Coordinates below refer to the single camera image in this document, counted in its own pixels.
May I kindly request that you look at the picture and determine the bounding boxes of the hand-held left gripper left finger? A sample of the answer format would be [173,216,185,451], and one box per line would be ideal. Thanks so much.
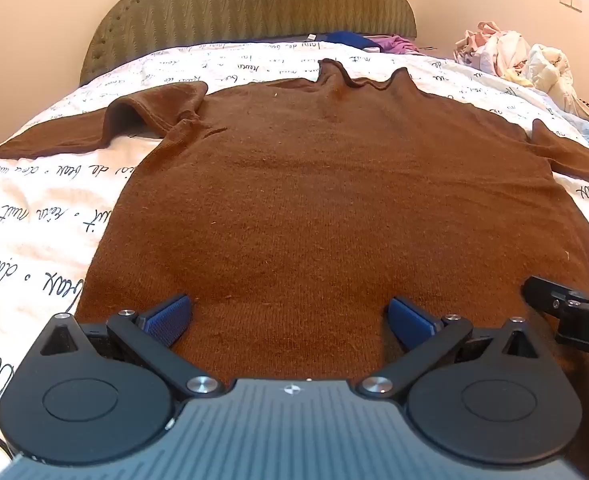
[27,294,225,401]

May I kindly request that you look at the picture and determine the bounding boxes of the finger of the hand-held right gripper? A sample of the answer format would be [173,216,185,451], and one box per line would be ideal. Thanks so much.
[522,276,589,318]

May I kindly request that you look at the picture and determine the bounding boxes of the green padded headboard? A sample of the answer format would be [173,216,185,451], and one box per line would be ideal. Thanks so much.
[79,0,418,86]

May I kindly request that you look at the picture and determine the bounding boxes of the pile of pink clothes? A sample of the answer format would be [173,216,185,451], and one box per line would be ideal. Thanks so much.
[453,21,531,78]

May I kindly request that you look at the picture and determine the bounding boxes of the yellow cloth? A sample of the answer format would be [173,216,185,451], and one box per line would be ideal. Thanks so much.
[503,67,535,88]

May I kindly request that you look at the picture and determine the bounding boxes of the white script-printed bed cover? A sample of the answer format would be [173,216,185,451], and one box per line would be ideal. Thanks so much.
[0,40,589,480]

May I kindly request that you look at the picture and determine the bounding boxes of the purple cloth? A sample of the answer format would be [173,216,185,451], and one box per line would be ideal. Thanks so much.
[362,35,425,55]

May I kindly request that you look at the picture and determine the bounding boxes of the brown knitted sweater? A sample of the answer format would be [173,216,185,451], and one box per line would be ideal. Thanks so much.
[0,58,589,471]

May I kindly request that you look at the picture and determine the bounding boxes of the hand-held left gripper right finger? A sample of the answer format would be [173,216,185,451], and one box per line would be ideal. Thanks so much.
[355,296,550,401]

